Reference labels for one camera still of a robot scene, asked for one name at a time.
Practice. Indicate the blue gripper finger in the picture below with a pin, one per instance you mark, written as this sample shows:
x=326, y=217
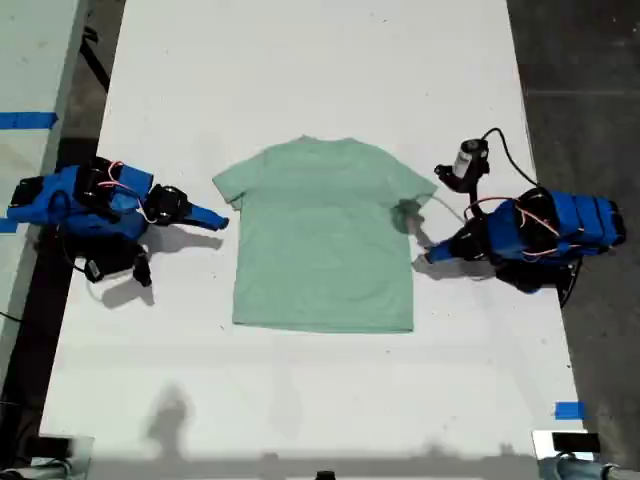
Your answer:
x=440, y=252
x=205, y=217

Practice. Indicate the pale green T-shirt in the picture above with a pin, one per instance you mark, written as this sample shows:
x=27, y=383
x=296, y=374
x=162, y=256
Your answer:
x=320, y=240

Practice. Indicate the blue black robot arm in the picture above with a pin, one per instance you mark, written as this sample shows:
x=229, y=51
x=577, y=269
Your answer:
x=100, y=220
x=585, y=220

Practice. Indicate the black metal strut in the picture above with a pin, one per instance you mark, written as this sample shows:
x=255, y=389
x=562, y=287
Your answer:
x=97, y=65

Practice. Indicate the short blue tape strip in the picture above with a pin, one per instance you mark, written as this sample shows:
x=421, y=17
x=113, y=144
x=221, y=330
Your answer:
x=570, y=411
x=7, y=226

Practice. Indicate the long blue tape strip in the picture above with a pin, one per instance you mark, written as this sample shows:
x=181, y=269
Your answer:
x=27, y=120

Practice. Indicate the pale side table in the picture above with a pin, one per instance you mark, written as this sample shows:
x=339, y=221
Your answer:
x=30, y=60

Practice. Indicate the small white box black top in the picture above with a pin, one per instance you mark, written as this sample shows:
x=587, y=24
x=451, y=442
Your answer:
x=52, y=446
x=575, y=442

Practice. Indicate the pale grey tube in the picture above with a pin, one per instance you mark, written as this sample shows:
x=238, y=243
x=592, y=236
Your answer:
x=565, y=470
x=50, y=471

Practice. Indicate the small black object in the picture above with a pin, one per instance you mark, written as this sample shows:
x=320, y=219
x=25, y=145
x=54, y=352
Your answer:
x=325, y=476

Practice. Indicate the short black camera stalk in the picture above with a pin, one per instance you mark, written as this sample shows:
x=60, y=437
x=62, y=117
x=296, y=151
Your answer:
x=474, y=205

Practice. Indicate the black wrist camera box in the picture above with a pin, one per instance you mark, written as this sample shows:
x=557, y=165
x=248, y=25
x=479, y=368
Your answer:
x=95, y=270
x=467, y=175

